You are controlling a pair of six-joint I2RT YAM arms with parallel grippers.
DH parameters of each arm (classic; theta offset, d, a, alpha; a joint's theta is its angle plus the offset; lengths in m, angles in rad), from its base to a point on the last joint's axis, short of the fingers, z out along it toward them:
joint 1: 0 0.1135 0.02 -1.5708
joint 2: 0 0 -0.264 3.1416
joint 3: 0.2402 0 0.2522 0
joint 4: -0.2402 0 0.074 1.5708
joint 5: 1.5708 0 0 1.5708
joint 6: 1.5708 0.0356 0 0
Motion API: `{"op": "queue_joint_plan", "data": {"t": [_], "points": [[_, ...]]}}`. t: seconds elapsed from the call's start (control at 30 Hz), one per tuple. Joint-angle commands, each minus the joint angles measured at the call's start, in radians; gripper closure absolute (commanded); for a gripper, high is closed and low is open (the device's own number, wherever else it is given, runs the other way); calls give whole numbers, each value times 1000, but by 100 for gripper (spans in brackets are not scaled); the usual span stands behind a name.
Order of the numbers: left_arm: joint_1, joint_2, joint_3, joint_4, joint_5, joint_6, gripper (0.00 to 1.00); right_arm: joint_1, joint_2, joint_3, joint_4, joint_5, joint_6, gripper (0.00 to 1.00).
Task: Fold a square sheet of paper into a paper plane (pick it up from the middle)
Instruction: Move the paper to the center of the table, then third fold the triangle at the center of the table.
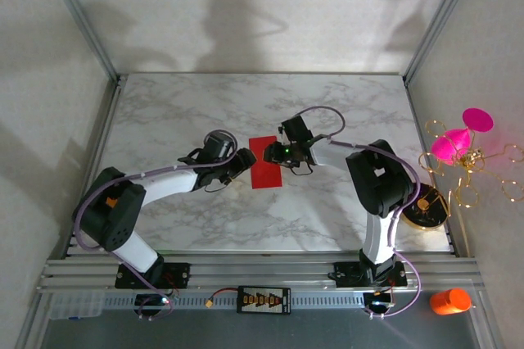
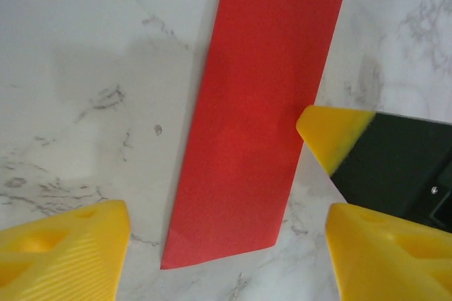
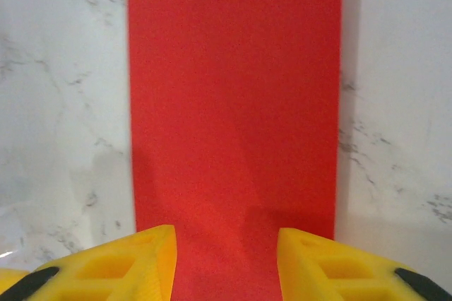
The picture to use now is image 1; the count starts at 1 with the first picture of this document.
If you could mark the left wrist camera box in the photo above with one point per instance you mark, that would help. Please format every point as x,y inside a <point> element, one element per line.
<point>219,145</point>

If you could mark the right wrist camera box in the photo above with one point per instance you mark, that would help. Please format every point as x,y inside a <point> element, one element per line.
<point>296,130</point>

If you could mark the black power distribution board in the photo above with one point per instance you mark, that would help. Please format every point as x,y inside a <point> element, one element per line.
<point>264,300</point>

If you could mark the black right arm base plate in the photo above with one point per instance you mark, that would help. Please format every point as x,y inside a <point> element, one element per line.
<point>348,275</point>

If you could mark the small black controller board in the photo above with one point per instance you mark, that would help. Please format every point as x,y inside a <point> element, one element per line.
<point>378,300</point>
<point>149,301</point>

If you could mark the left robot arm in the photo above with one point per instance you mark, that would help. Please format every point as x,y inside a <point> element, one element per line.
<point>110,218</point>

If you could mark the black round gold-rimmed dish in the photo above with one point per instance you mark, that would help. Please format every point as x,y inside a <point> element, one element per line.
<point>430,211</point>

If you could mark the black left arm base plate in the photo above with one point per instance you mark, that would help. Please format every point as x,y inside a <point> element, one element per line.
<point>180,275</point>

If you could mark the aluminium frame post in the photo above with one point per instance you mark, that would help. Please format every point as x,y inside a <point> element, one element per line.
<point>81,17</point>
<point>441,17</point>

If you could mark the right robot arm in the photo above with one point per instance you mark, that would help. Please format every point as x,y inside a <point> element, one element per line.
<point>380,185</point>

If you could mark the orange plastic cylinder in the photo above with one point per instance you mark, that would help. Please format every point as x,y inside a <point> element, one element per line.
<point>450,302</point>

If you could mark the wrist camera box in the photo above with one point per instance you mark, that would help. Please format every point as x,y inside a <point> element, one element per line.
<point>296,130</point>
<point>219,145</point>

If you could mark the aluminium rail beams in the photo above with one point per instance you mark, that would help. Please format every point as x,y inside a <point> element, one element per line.
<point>262,271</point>

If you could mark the clear plastic organizer box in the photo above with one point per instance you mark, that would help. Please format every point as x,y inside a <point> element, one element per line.
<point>75,306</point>

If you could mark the red paper sheet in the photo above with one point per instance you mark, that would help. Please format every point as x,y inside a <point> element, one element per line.
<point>266,179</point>

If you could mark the aluminium side rail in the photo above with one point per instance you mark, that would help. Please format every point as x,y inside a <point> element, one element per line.
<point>100,140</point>
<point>416,119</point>

